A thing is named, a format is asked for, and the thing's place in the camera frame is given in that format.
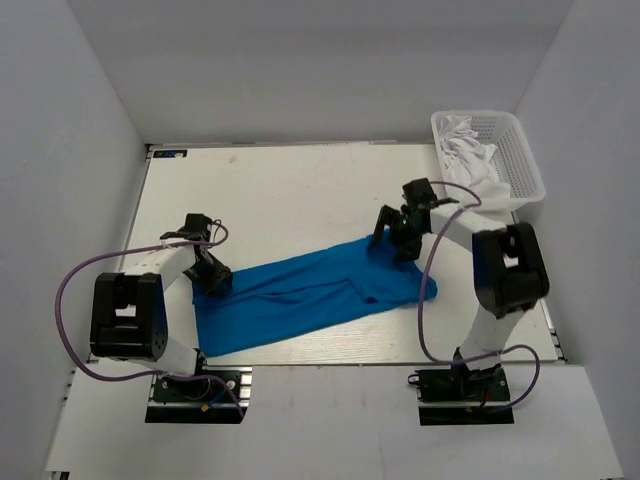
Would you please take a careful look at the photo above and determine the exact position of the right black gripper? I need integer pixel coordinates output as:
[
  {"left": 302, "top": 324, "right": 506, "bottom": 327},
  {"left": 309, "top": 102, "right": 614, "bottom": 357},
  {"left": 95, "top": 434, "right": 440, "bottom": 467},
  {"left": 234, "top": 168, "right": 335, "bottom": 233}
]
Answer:
[{"left": 368, "top": 204, "right": 427, "bottom": 262}]

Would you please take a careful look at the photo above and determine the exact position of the blue t shirt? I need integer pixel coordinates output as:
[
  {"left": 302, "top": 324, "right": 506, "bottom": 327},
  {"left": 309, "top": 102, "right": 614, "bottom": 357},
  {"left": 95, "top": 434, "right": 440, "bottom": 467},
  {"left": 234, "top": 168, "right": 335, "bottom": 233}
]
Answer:
[{"left": 193, "top": 237, "right": 438, "bottom": 357}]

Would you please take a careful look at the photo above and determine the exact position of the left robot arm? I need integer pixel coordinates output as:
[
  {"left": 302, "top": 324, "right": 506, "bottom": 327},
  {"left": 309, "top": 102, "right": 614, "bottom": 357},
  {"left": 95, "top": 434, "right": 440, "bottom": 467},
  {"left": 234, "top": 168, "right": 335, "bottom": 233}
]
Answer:
[{"left": 89, "top": 244, "right": 233, "bottom": 399}]

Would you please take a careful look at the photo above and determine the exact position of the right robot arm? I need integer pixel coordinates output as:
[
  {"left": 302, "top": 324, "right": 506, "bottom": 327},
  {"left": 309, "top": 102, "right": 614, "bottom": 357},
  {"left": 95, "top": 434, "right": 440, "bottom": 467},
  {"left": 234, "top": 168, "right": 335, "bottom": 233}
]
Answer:
[{"left": 367, "top": 201, "right": 549, "bottom": 401}]

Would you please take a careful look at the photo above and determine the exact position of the white crumpled t shirt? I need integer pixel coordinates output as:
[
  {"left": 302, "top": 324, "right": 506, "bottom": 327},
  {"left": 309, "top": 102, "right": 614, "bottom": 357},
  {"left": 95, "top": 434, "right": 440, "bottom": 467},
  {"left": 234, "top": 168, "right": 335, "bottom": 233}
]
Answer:
[{"left": 437, "top": 115, "right": 511, "bottom": 200}]

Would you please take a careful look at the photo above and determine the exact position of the white plastic basket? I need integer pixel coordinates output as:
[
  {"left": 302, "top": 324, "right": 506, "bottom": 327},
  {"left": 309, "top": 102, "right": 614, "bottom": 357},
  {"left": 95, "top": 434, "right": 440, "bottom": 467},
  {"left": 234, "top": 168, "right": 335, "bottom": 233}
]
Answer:
[{"left": 431, "top": 110, "right": 546, "bottom": 211}]

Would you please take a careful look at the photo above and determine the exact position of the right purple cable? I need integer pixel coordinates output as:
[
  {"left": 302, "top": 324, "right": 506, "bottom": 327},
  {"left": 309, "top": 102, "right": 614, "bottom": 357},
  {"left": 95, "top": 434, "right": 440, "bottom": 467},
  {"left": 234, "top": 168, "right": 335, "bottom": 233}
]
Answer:
[{"left": 417, "top": 180, "right": 541, "bottom": 414}]

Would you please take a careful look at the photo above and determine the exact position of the purple cable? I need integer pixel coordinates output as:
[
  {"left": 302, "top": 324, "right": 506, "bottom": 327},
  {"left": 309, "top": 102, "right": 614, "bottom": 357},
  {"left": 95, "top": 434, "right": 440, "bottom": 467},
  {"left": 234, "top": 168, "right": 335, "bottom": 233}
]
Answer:
[
  {"left": 417, "top": 180, "right": 541, "bottom": 414},
  {"left": 54, "top": 219, "right": 246, "bottom": 420}
]

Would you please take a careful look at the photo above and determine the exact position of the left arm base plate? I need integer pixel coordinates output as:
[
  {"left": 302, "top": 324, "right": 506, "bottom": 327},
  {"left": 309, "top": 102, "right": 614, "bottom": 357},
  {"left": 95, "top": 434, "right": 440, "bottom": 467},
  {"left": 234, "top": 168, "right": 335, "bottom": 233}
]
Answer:
[{"left": 145, "top": 365, "right": 253, "bottom": 425}]

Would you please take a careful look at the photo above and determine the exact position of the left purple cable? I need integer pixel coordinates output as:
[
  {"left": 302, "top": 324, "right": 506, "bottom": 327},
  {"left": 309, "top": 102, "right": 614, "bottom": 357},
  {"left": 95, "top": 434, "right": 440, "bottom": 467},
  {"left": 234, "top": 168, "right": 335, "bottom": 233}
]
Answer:
[{"left": 54, "top": 219, "right": 246, "bottom": 420}]

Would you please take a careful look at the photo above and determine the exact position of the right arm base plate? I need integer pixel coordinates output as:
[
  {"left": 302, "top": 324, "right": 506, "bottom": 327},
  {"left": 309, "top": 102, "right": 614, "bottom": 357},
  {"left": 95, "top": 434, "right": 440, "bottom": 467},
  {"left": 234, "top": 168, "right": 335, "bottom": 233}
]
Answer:
[{"left": 407, "top": 367, "right": 514, "bottom": 427}]

